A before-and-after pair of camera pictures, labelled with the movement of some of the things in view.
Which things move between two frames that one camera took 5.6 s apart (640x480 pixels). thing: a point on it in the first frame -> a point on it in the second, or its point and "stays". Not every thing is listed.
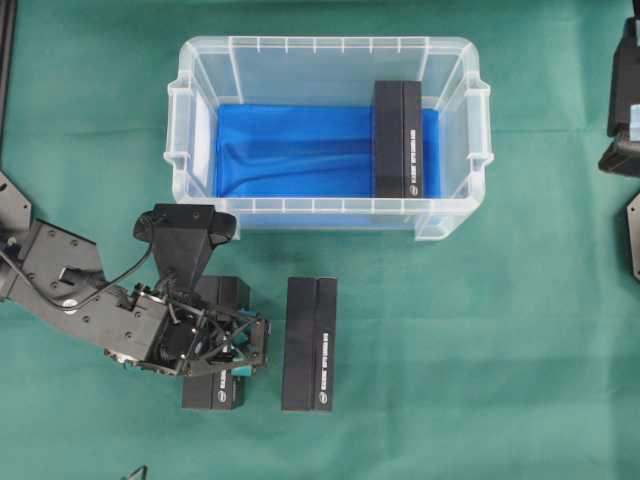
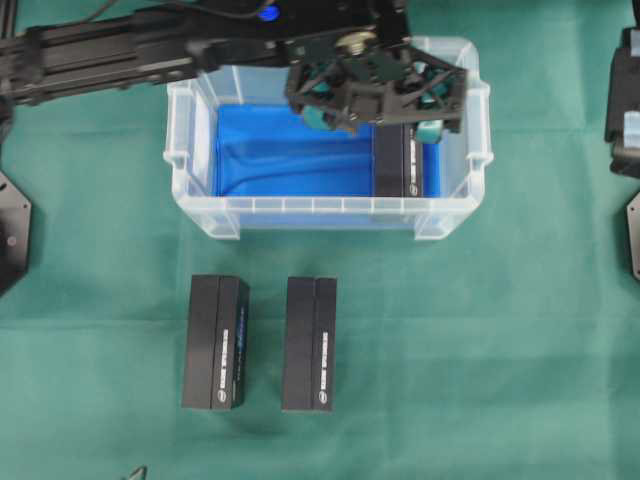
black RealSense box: [309, 351] stays
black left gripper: [151, 329] -> [375, 77]
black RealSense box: [216, 390] stays
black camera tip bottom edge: [139, 474] stays
